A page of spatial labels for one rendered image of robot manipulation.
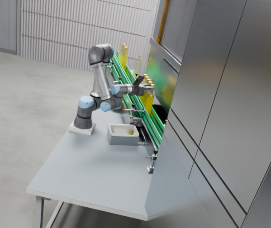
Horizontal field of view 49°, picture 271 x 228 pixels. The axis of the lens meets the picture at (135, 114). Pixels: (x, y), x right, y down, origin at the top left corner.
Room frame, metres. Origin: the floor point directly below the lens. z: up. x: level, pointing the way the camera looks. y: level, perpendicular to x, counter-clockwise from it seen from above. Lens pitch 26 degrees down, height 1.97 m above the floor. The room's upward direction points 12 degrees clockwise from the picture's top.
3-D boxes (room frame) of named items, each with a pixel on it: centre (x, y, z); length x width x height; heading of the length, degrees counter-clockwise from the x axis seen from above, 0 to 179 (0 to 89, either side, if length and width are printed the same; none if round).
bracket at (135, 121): (2.19, -0.01, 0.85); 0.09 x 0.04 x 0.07; 108
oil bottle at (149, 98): (2.30, -0.09, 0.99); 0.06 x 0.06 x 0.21; 19
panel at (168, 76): (2.13, -0.29, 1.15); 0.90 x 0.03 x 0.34; 18
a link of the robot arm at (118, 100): (2.11, 0.16, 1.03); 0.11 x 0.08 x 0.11; 155
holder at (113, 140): (2.05, 0.04, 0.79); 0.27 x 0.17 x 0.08; 108
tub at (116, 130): (2.04, 0.06, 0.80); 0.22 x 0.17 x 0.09; 108
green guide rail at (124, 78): (3.06, 0.22, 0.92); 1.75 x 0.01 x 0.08; 18
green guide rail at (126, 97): (3.04, 0.29, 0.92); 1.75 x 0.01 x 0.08; 18
